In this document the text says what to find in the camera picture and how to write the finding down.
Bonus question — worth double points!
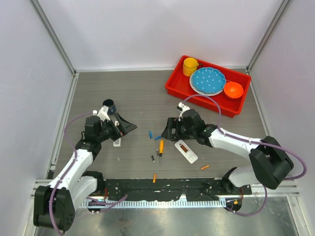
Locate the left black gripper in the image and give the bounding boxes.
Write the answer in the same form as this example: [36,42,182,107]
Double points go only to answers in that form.
[96,113,136,142]

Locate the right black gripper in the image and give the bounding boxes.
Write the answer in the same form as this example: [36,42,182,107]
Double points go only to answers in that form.
[161,118,196,140]

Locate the orange handle screwdriver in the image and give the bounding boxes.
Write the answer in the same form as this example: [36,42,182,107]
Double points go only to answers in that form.
[158,139,164,165]

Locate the white remote orange batteries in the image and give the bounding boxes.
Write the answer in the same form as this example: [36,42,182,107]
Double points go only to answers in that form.
[113,138,122,148]

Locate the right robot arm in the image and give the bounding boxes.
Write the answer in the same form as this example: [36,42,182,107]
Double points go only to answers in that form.
[161,109,294,194]

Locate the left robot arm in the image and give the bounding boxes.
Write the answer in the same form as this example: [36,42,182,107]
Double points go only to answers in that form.
[33,111,137,236]

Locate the dark blue mug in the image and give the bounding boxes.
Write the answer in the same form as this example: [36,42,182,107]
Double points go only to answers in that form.
[103,99,117,116]

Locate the grey plate underneath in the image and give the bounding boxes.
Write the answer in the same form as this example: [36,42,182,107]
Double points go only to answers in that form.
[189,76,223,96]

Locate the blue dotted plate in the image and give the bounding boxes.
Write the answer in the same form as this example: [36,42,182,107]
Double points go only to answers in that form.
[192,67,226,93]

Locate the yellow mug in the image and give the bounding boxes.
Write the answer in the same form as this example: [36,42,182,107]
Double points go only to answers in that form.
[183,58,203,77]

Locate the red plastic tray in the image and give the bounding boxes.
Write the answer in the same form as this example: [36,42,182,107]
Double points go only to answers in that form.
[165,55,252,118]

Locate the orange bowl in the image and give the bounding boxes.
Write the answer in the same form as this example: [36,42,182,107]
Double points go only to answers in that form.
[223,82,244,99]

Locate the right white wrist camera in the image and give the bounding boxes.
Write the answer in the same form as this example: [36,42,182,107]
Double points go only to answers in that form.
[177,102,190,121]

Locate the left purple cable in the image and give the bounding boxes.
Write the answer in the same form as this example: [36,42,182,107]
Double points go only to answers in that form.
[48,112,95,236]

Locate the purple cable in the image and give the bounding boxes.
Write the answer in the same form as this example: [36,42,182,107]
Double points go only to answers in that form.
[48,112,95,236]
[182,94,308,217]

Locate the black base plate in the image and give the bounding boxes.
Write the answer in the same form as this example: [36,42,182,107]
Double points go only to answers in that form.
[103,178,252,202]

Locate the slotted cable duct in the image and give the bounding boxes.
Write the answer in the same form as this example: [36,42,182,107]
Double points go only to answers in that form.
[81,199,226,209]

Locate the aluminium frame rail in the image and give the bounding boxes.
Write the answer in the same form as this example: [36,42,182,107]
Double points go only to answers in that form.
[251,180,300,197]

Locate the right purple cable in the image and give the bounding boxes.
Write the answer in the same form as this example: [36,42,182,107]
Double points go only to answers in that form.
[182,94,308,217]

